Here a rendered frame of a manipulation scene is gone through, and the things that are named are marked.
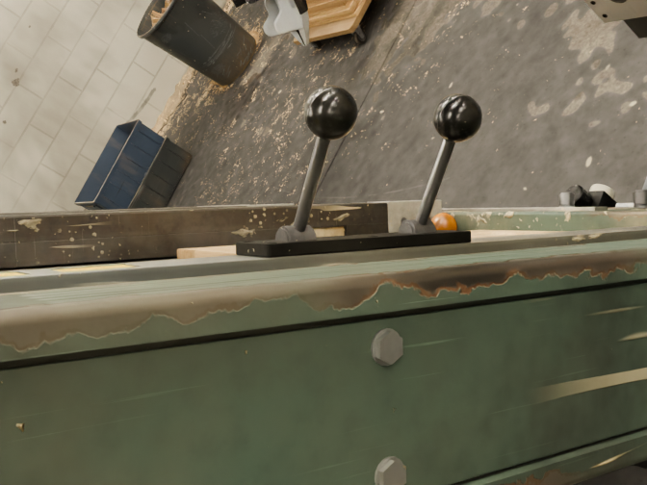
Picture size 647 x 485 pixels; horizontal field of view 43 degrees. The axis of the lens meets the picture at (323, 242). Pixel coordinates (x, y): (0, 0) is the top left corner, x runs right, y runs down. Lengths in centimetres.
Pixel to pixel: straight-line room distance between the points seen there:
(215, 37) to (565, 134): 304
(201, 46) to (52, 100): 132
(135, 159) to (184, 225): 404
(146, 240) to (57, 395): 95
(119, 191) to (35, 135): 114
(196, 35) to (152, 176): 93
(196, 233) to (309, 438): 94
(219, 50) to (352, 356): 515
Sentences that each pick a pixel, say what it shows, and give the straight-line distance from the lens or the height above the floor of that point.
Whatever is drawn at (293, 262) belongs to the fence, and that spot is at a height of 150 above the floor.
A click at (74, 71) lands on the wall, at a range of 626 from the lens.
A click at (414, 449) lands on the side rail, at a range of 35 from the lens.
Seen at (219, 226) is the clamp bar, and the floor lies 129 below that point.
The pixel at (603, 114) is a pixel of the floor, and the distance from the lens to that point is 283.
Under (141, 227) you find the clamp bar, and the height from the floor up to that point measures 140.
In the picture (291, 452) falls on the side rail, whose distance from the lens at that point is 31.
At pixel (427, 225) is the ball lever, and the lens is 69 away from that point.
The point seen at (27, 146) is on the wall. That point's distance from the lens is 615.
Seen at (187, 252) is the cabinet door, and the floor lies 137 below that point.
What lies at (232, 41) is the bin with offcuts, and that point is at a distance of 548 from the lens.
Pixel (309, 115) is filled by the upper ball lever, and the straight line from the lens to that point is 57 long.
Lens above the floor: 179
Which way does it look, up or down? 30 degrees down
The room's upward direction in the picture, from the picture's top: 57 degrees counter-clockwise
